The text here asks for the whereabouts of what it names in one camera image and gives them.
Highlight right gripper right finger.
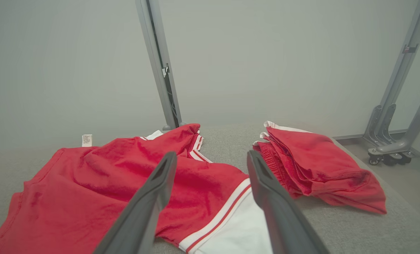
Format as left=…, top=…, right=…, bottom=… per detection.
left=247, top=150, right=330, bottom=254

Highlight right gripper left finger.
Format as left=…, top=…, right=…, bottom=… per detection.
left=93, top=152, right=177, bottom=254

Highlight red jersey with white sleeves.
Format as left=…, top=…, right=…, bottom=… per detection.
left=0, top=123, right=274, bottom=254

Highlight red shorts with white stripe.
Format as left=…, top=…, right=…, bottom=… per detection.
left=253, top=121, right=387, bottom=214

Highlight grey fabric sofa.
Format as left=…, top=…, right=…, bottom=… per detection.
left=0, top=123, right=420, bottom=254

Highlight grey partition post with feet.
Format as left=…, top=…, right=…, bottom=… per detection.
left=136, top=0, right=186, bottom=131

